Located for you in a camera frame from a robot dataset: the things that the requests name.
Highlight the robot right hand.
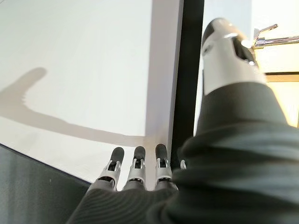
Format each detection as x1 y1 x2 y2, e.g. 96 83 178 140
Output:
65 17 299 224

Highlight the chrome kitchen faucet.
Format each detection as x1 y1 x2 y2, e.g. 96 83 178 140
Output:
253 23 299 50

